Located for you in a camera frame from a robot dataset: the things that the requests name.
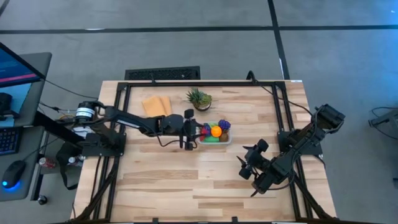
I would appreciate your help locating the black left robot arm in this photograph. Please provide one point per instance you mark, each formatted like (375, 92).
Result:
(130, 119)

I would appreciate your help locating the red soda can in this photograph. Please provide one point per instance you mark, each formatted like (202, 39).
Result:
(47, 162)

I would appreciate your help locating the black keyboard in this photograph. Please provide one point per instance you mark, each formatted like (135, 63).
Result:
(9, 140)

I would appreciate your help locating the desk monitor with blue screen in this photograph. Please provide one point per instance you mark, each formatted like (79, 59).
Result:
(15, 70)

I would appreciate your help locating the clear plastic tupperware container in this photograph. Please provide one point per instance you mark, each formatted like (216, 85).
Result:
(229, 142)

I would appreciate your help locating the purple toy grape bunch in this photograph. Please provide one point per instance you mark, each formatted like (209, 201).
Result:
(224, 124)

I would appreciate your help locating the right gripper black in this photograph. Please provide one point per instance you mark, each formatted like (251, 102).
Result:
(255, 160)

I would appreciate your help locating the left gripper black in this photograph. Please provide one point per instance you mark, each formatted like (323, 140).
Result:
(188, 127)

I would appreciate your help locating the orange toy fruit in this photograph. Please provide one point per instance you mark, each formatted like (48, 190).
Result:
(216, 131)

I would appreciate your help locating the grey stand leg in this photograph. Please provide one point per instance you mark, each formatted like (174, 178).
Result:
(387, 117)

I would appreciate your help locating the potted succulent in black pot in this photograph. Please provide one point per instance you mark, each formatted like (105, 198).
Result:
(200, 99)

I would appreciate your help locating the grey side desk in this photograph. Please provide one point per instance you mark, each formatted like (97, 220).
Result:
(34, 102)

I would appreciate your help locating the black computer mouse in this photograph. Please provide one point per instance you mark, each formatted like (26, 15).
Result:
(13, 174)

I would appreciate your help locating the light green toy lettuce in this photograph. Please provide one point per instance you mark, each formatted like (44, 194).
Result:
(213, 124)

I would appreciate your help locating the folded tan cloth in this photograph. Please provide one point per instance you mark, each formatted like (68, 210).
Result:
(154, 105)

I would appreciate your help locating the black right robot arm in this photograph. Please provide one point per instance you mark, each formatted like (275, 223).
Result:
(298, 149)

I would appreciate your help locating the black caster wheel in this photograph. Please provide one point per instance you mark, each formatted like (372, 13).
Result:
(42, 199)

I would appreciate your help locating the black aluminium rig frame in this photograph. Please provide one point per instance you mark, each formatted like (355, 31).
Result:
(199, 84)

